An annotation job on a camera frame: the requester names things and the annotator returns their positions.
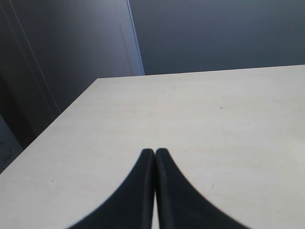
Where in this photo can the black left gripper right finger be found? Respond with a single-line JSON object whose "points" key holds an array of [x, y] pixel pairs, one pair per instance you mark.
{"points": [[180, 205]]}

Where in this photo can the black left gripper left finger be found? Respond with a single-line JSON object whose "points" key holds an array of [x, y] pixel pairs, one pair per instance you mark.
{"points": [[131, 205]]}

